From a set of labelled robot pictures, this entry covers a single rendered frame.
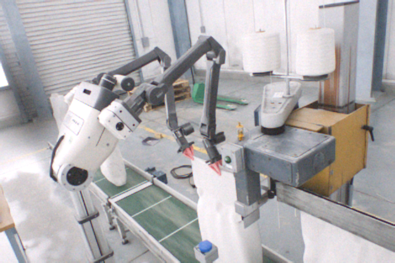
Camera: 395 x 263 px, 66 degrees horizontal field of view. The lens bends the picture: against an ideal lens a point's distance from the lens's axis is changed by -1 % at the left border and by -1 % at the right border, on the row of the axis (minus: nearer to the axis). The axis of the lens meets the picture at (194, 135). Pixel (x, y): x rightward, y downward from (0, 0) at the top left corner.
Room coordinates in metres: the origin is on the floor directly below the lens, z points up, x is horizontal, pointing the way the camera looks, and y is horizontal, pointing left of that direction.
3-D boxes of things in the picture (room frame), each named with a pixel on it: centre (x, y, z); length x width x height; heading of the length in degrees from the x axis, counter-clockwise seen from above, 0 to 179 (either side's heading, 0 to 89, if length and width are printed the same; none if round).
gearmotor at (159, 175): (2.79, 0.48, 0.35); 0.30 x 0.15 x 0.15; 35
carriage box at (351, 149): (1.24, -0.57, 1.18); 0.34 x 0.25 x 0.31; 125
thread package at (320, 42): (1.15, -0.49, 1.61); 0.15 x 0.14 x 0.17; 35
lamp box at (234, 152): (1.03, -0.13, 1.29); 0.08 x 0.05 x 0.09; 35
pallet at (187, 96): (7.07, 0.67, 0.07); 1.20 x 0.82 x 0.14; 123
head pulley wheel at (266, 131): (1.10, -0.30, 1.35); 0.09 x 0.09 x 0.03
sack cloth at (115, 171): (2.81, 0.88, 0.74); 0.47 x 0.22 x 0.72; 33
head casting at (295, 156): (1.02, -0.31, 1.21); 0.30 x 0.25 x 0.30; 35
